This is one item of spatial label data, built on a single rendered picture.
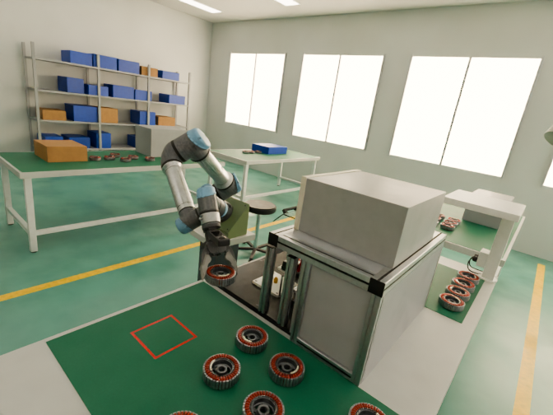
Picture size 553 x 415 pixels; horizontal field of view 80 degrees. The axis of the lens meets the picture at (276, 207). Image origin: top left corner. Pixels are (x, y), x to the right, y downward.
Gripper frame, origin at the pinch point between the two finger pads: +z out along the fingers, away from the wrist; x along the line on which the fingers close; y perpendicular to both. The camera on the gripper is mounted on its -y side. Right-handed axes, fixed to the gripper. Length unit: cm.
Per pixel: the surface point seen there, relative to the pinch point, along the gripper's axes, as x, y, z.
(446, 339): -81, -24, 41
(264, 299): -16.3, 1.1, 11.2
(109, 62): -14, 460, -464
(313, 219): -29.0, -23.7, -12.8
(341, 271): -25.0, -36.9, 7.3
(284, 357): -11.2, -15.5, 30.0
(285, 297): -19.6, -9.6, 12.0
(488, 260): -157, -9, 17
